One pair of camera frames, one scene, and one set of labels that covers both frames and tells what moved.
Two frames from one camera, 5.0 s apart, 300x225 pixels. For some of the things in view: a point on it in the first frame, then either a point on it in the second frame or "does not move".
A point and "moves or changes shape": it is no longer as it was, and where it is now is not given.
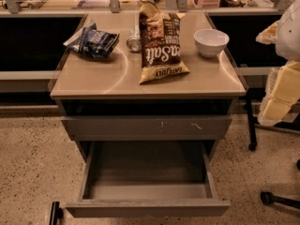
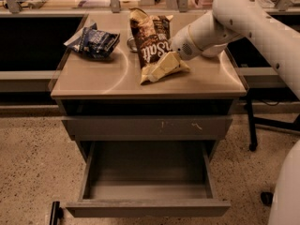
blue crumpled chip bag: x=94 y=42 does not move
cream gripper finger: x=282 y=91 -> x=153 y=73
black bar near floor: x=55 y=214 does not move
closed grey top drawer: x=150 y=127 does not move
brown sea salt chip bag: x=159 y=36 moves or changes shape
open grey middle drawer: x=146 y=178 does not move
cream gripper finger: x=269 y=36 -> x=172 y=64
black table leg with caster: x=252 y=145 does not move
